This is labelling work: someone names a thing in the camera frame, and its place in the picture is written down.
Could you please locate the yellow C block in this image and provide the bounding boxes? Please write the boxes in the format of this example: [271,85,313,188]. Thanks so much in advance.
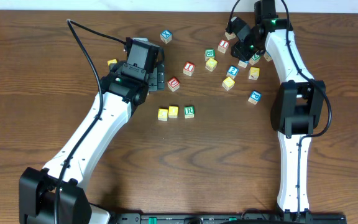
[157,108,168,121]

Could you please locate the yellow O block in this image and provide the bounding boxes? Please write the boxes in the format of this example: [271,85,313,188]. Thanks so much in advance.
[168,106,179,118]

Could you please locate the green R block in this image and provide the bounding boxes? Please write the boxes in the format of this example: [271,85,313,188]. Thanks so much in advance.
[184,106,195,119]

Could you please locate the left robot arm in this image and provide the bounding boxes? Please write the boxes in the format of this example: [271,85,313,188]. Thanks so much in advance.
[19,61,165,223]

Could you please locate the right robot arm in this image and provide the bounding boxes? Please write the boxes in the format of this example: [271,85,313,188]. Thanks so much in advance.
[226,0,330,220]

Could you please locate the green Z block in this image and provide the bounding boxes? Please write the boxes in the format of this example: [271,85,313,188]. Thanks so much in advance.
[249,54,260,65]

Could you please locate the blue 5 block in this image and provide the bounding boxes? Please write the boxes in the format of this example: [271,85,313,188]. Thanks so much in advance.
[264,52,272,62]

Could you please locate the red U block centre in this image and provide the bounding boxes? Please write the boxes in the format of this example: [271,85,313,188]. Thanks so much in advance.
[167,77,180,92]

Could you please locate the blue T block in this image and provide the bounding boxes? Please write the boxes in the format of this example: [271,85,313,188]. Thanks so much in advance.
[238,60,249,68]

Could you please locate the red M block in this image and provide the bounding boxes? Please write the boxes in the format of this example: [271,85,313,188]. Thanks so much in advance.
[225,32,236,40]

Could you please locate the red I block upper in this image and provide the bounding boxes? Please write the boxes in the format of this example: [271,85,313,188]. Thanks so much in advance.
[218,40,229,54]

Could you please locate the red i block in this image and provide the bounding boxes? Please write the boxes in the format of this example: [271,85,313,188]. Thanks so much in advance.
[218,40,229,54]
[183,62,195,76]

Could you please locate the red I block centre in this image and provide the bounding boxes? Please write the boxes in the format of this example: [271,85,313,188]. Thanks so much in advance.
[183,62,195,76]

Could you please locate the yellow block far left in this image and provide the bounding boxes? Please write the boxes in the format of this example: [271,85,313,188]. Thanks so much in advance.
[108,59,118,66]

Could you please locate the blue 2 block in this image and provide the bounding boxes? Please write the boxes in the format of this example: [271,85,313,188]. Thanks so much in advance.
[226,65,239,80]

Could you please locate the blue X block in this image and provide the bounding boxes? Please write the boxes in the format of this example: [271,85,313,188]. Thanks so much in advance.
[160,30,172,44]

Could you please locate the green B block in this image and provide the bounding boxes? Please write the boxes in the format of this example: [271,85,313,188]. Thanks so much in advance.
[204,49,216,61]

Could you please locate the yellow S block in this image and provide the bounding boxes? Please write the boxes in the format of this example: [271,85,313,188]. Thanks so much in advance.
[222,77,235,91]

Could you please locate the yellow block centre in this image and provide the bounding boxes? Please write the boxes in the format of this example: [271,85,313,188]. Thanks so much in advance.
[205,58,218,72]

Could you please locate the blue P block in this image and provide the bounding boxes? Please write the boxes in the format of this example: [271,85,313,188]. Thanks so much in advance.
[248,90,262,105]

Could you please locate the left black cable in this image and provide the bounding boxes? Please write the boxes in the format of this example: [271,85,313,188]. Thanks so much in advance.
[53,18,129,224]

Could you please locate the black cable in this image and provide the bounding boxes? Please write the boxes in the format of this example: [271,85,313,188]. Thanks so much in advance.
[53,18,129,224]
[227,0,333,220]

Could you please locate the right black cable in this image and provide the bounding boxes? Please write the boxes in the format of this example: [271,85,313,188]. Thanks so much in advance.
[227,0,333,220]

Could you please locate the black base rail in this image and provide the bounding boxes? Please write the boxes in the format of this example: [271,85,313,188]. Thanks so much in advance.
[109,212,347,224]

